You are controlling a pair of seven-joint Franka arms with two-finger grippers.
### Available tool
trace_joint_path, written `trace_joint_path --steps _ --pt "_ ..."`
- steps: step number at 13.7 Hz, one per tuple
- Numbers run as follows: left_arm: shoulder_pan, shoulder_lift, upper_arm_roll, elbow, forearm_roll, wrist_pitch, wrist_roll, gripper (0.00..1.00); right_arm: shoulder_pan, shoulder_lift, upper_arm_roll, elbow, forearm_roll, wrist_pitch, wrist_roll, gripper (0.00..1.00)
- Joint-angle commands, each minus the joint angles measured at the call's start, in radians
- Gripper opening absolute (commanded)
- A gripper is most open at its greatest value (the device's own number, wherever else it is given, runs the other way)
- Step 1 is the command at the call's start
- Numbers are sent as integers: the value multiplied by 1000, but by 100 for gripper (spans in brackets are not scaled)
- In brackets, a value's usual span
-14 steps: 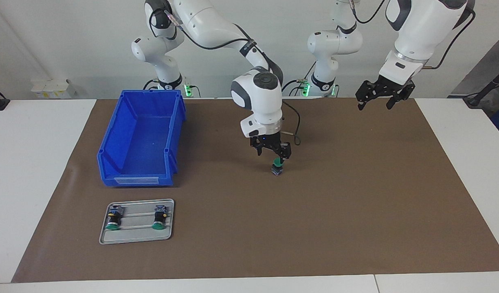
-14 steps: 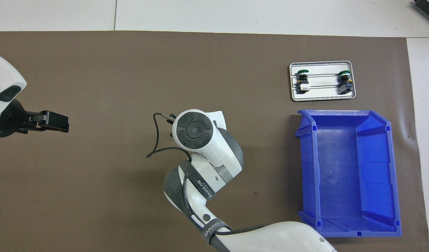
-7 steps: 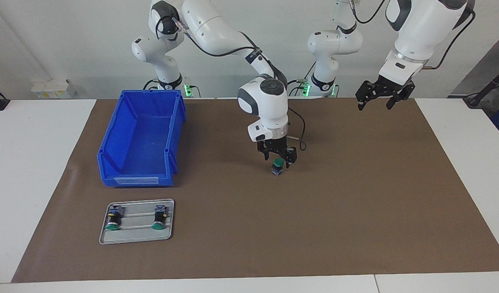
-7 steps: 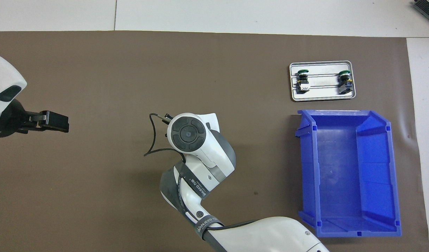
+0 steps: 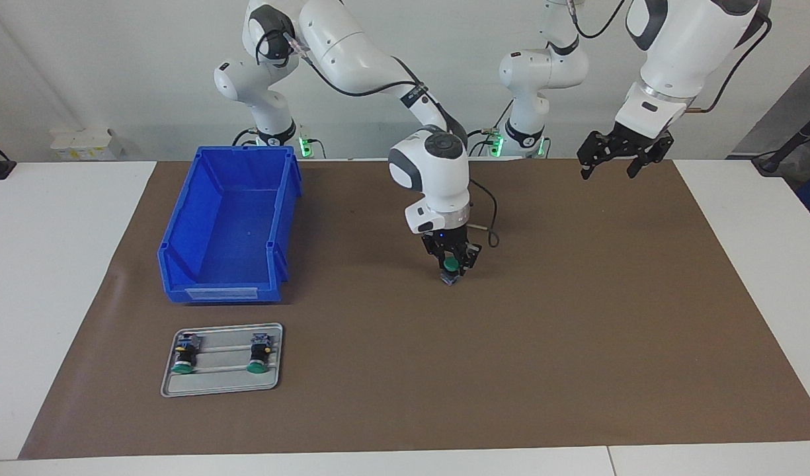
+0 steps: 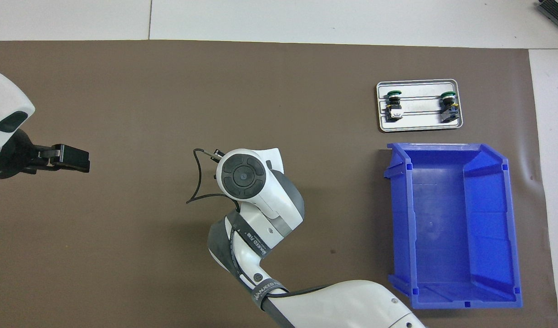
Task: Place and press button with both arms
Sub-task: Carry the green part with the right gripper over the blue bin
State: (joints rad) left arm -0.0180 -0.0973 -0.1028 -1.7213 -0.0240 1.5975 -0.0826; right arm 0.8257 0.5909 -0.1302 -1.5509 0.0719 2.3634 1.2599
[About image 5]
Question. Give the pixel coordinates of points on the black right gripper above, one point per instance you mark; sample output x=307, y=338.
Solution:
x=449, y=238

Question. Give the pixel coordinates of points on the blue plastic storage bin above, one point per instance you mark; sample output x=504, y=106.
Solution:
x=233, y=225

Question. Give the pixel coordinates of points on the black tripod leg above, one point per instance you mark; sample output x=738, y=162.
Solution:
x=785, y=149

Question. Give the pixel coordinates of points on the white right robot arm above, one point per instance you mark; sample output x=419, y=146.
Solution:
x=431, y=165

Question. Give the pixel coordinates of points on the green push button switch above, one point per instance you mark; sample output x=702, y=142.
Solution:
x=259, y=354
x=184, y=354
x=451, y=266

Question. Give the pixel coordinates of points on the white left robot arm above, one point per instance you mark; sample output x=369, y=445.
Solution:
x=669, y=59

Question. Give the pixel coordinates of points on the brown table mat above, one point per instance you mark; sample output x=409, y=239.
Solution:
x=477, y=370

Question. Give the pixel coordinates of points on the grey metal tray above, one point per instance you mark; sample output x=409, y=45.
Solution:
x=223, y=387

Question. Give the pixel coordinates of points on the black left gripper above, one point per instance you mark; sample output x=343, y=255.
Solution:
x=633, y=135

